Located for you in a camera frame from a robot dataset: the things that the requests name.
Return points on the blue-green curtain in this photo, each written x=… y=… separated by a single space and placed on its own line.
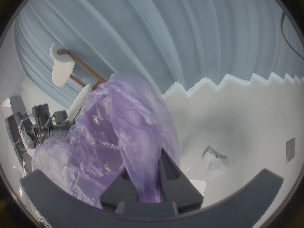
x=166 y=32

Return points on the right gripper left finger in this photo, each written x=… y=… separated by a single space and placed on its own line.
x=118 y=189

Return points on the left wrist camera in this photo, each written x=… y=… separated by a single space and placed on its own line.
x=60 y=117

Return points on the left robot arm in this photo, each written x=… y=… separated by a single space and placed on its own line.
x=14 y=125

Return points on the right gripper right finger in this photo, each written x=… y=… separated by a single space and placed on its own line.
x=178 y=186

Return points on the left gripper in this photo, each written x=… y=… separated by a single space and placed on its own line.
x=59 y=130

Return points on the white plastic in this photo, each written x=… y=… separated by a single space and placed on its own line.
x=215 y=163

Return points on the purple plastic bag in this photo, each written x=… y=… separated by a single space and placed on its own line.
x=133 y=108

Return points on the white cushioned wooden chair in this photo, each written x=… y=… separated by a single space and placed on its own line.
x=62 y=70

